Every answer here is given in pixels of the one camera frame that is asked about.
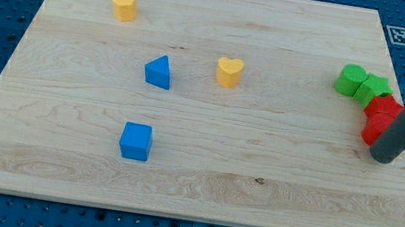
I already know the wooden board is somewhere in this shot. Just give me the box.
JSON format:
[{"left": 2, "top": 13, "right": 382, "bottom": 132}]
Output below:
[{"left": 0, "top": 0, "right": 405, "bottom": 227}]

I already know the yellow heart block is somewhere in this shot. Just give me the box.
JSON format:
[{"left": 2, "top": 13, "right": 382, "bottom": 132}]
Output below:
[{"left": 216, "top": 57, "right": 244, "bottom": 88}]

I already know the green cylinder block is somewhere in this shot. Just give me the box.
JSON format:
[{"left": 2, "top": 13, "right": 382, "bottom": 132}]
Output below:
[{"left": 334, "top": 64, "right": 368, "bottom": 97}]

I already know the white fiducial marker tag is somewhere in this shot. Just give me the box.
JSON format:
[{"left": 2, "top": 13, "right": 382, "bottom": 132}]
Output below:
[{"left": 386, "top": 25, "right": 405, "bottom": 46}]

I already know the blue triangle block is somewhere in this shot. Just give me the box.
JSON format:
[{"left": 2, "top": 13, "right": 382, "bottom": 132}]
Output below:
[{"left": 144, "top": 55, "right": 171, "bottom": 90}]

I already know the red cylinder block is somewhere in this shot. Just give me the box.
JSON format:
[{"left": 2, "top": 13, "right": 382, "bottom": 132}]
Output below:
[{"left": 361, "top": 113, "right": 394, "bottom": 146}]

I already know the yellow hexagon block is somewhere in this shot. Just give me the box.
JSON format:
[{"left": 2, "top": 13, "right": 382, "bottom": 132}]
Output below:
[{"left": 112, "top": 0, "right": 138, "bottom": 22}]

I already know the blue cube block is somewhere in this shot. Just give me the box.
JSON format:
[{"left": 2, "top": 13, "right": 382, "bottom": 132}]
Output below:
[{"left": 119, "top": 122, "right": 153, "bottom": 162}]

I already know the green star block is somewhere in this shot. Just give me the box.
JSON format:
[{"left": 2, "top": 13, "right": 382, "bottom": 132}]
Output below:
[{"left": 353, "top": 73, "right": 392, "bottom": 107}]

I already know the red star block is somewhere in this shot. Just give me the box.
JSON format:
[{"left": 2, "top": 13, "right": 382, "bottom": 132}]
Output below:
[{"left": 364, "top": 94, "right": 404, "bottom": 119}]

